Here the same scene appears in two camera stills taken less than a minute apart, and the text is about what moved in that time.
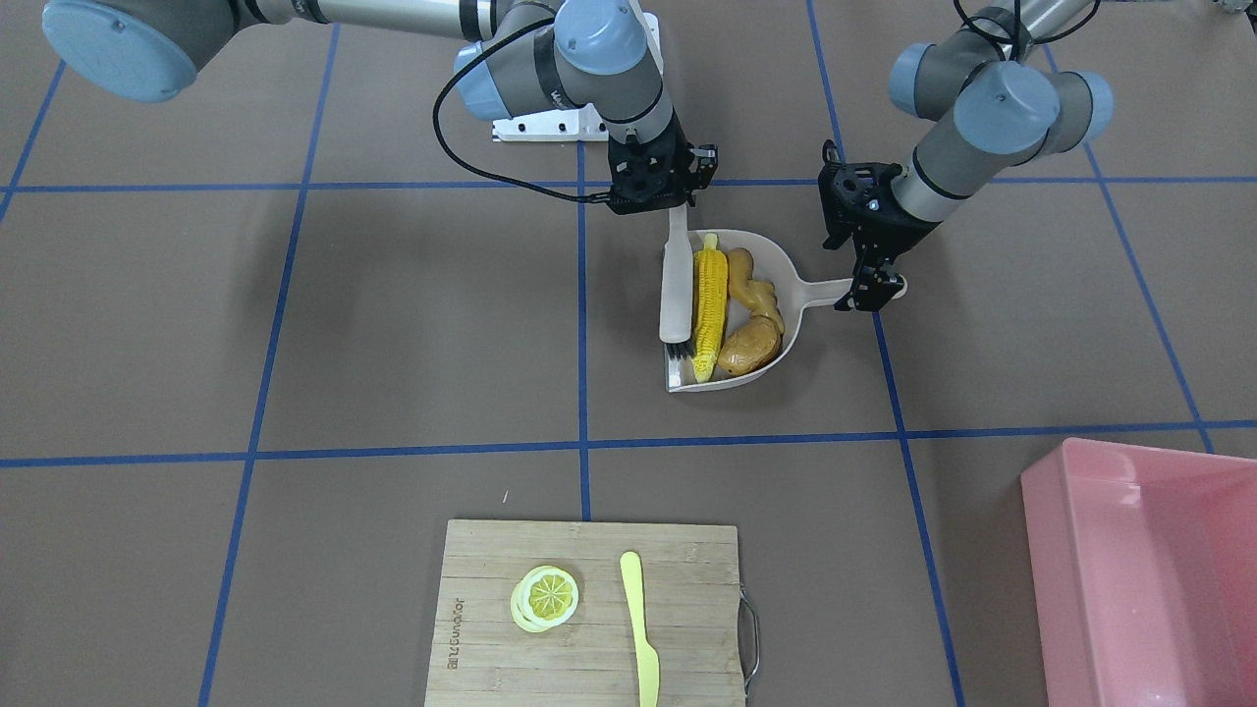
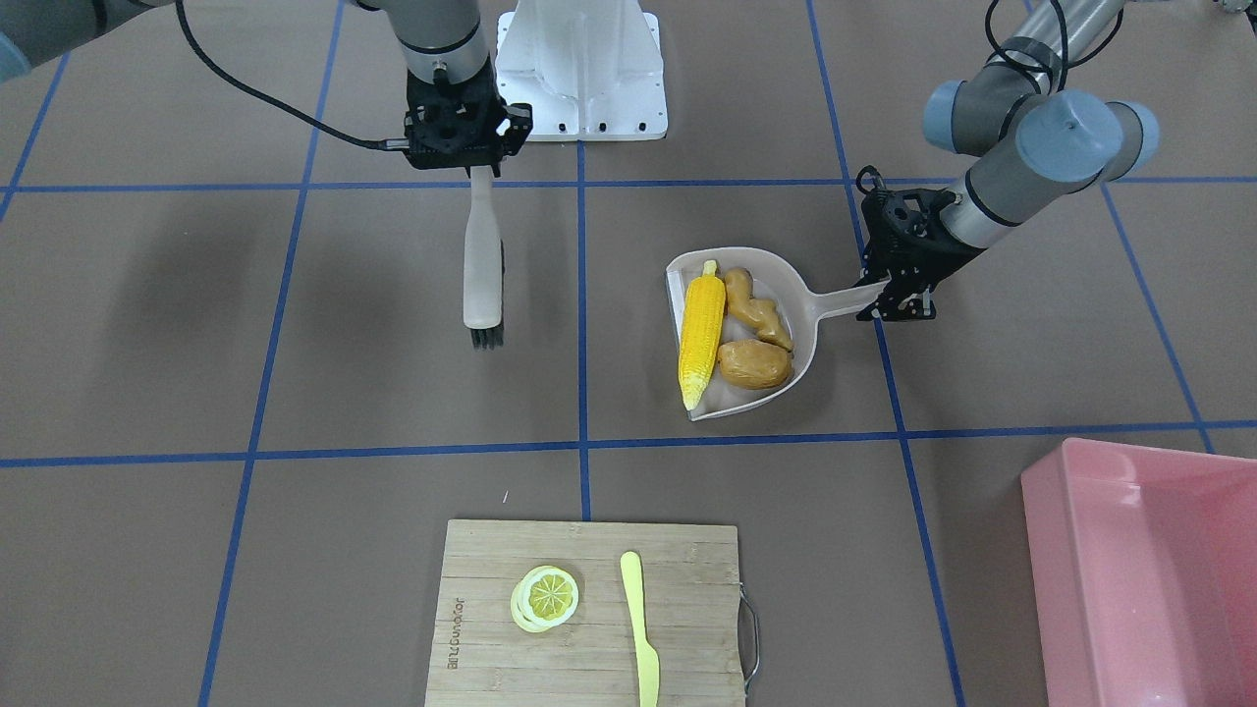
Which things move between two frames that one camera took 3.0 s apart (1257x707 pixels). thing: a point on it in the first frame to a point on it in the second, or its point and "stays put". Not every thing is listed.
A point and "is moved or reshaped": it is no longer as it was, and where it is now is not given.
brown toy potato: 752,347 is moved or reshaped
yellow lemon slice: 547,596 stays put
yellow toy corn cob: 710,306 stays put
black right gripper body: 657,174 to 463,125
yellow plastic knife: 630,563 stays put
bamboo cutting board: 482,657 stays put
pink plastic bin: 1144,565 stays put
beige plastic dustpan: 792,295 to 799,307
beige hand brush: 677,285 to 482,275
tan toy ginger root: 758,298 is moved or reshaped
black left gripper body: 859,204 to 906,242
